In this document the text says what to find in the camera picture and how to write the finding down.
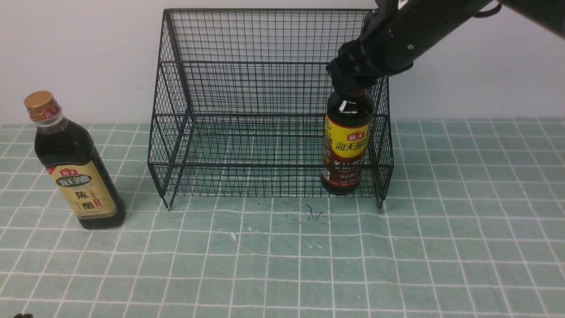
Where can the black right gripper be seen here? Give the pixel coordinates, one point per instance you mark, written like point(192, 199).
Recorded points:
point(381, 49)

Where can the soy sauce bottle yellow label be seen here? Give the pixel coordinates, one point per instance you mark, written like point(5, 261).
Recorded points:
point(346, 135)

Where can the vinegar bottle with beige label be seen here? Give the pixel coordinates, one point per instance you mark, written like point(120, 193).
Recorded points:
point(69, 155)

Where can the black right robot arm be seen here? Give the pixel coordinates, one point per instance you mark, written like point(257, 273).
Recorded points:
point(426, 22)

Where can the green checkered tablecloth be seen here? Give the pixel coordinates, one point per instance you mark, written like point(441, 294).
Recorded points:
point(472, 227)

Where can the black wire mesh shelf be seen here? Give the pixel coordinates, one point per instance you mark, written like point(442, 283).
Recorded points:
point(240, 99)

